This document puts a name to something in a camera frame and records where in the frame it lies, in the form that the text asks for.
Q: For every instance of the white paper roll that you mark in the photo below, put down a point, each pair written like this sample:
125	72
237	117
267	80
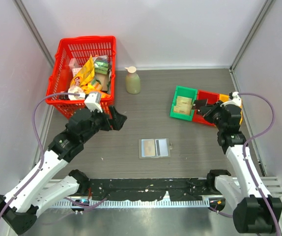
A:
76	93

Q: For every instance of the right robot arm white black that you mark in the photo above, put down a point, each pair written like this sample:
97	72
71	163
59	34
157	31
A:
255	210

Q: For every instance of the red plastic bin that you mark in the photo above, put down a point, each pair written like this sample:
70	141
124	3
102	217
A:
212	98

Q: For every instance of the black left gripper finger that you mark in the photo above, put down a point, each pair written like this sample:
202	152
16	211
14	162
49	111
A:
115	113
116	123

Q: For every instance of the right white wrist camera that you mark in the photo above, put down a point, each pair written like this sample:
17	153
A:
234	99

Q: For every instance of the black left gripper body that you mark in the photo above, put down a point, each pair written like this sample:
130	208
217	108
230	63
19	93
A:
99	122

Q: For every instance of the green plastic bin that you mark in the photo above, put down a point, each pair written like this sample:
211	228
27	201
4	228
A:
186	92

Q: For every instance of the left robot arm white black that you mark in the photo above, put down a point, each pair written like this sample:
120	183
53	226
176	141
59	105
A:
21	207

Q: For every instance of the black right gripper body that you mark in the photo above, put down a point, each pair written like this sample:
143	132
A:
216	117

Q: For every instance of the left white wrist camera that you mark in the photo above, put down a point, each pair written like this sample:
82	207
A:
92	102

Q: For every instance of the aluminium frame rail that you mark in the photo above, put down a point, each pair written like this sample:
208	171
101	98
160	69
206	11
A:
272	184

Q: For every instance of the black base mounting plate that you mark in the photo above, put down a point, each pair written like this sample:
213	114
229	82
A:
147	189

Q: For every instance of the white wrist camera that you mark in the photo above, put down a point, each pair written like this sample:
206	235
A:
92	102
234	99

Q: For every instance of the white slotted cable duct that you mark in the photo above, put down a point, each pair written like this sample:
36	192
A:
164	203

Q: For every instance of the cards in green bin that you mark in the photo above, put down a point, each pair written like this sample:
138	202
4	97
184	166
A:
183	105

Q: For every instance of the yellow snack bag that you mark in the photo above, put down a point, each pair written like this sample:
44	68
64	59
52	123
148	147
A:
88	80

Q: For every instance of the green snack packet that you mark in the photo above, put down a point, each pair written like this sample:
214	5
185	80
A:
101	64

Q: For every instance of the green soap dispenser bottle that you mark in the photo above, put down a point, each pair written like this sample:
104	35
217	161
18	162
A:
132	80

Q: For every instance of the red plastic shopping basket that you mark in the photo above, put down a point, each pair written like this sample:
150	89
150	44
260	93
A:
81	48

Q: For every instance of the grey card holder wallet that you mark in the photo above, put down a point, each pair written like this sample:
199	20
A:
162	145

